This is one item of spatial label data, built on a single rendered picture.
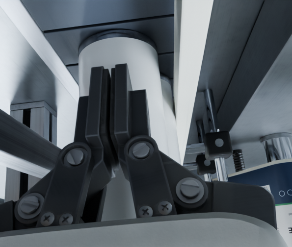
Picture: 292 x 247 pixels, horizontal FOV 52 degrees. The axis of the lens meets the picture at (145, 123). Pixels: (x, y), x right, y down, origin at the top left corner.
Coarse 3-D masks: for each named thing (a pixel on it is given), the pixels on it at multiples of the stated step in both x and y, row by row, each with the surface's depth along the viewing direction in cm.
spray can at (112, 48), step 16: (112, 32) 17; (128, 32) 17; (80, 48) 18; (96, 48) 17; (112, 48) 17; (128, 48) 17; (144, 48) 17; (80, 64) 18; (96, 64) 17; (112, 64) 16; (128, 64) 16; (144, 64) 17; (80, 80) 18; (144, 80) 17; (80, 96) 17; (160, 96) 18; (160, 112) 17; (160, 128) 16; (160, 144) 16; (112, 192) 14; (128, 192) 14; (112, 208) 14; (128, 208) 14
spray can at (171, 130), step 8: (160, 80) 22; (168, 80) 23; (168, 88) 23; (168, 96) 22; (168, 104) 22; (168, 112) 22; (168, 120) 22; (168, 128) 21; (176, 128) 23; (168, 136) 21; (176, 136) 22; (168, 144) 21; (176, 144) 22; (176, 152) 21; (176, 160) 21
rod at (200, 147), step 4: (188, 144) 37; (192, 144) 36; (196, 144) 36; (200, 144) 36; (204, 144) 36; (188, 148) 36; (192, 148) 36; (196, 148) 36; (200, 148) 36; (204, 148) 36; (188, 152) 36; (192, 152) 36; (196, 152) 36; (200, 152) 37
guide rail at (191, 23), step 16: (176, 0) 12; (192, 0) 10; (208, 0) 11; (176, 16) 13; (192, 16) 11; (208, 16) 11; (176, 32) 14; (192, 32) 12; (176, 48) 15; (192, 48) 13; (176, 64) 16; (192, 64) 15; (176, 80) 18; (192, 80) 16; (176, 96) 19; (192, 96) 19; (176, 112) 21
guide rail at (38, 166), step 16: (0, 112) 10; (0, 128) 10; (16, 128) 11; (0, 144) 9; (16, 144) 10; (32, 144) 12; (48, 144) 13; (0, 160) 11; (16, 160) 11; (32, 160) 12; (48, 160) 13
